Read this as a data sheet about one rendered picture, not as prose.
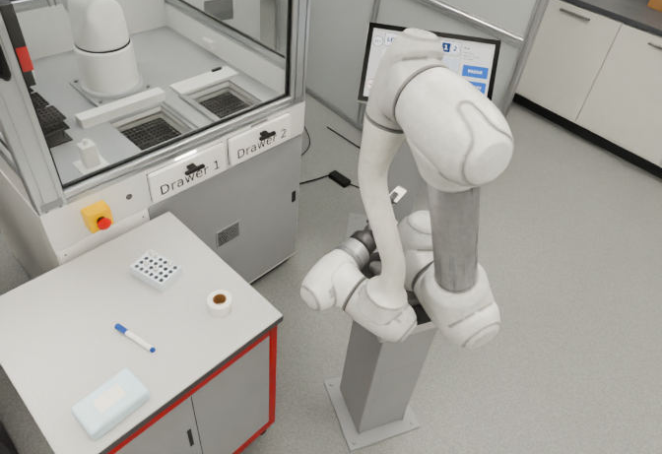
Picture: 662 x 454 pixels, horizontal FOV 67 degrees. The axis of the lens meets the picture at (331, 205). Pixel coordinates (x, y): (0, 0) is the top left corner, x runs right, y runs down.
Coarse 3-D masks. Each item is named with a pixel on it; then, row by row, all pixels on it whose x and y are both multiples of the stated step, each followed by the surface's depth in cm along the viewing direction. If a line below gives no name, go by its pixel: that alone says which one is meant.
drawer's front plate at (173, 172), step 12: (216, 144) 175; (192, 156) 168; (204, 156) 171; (216, 156) 175; (168, 168) 163; (180, 168) 166; (156, 180) 161; (168, 180) 165; (180, 180) 169; (192, 180) 173; (156, 192) 164; (168, 192) 168
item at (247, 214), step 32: (256, 160) 195; (288, 160) 210; (0, 192) 176; (192, 192) 179; (224, 192) 191; (256, 192) 206; (288, 192) 223; (0, 224) 222; (128, 224) 165; (192, 224) 187; (224, 224) 201; (256, 224) 218; (288, 224) 236; (32, 256) 194; (64, 256) 153; (224, 256) 213; (256, 256) 231; (288, 256) 252
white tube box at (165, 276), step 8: (144, 256) 152; (152, 256) 152; (160, 256) 152; (136, 264) 149; (152, 264) 150; (160, 264) 150; (176, 264) 150; (136, 272) 148; (144, 272) 148; (152, 272) 147; (160, 272) 148; (168, 272) 149; (176, 272) 149; (144, 280) 148; (152, 280) 145; (160, 280) 146; (168, 280) 146; (160, 288) 146
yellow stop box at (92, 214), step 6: (96, 204) 150; (102, 204) 150; (84, 210) 148; (90, 210) 148; (96, 210) 148; (102, 210) 149; (108, 210) 150; (84, 216) 147; (90, 216) 146; (96, 216) 148; (102, 216) 150; (108, 216) 151; (84, 222) 151; (90, 222) 147; (96, 222) 149; (90, 228) 149; (96, 228) 150
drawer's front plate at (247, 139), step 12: (276, 120) 189; (288, 120) 194; (252, 132) 183; (276, 132) 192; (288, 132) 198; (228, 144) 179; (240, 144) 181; (252, 144) 186; (264, 144) 191; (276, 144) 196; (240, 156) 185
